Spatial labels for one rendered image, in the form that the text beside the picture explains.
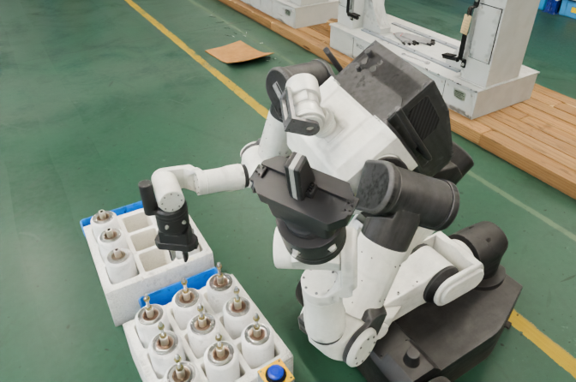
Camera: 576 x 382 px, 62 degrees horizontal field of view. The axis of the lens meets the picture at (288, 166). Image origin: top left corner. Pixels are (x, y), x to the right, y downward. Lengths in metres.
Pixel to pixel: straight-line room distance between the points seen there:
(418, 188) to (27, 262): 1.78
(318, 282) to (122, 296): 1.12
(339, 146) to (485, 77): 2.11
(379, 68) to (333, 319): 0.51
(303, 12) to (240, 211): 2.50
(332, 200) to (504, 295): 1.34
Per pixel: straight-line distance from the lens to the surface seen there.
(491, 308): 1.76
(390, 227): 0.85
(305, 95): 0.91
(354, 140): 0.93
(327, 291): 0.77
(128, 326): 1.65
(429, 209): 0.86
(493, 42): 2.91
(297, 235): 0.60
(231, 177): 1.29
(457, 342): 1.64
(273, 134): 1.22
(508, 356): 1.88
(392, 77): 0.99
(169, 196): 1.23
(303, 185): 0.51
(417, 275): 1.56
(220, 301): 1.61
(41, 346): 1.95
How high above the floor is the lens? 1.43
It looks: 34 degrees down
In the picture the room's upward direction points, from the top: straight up
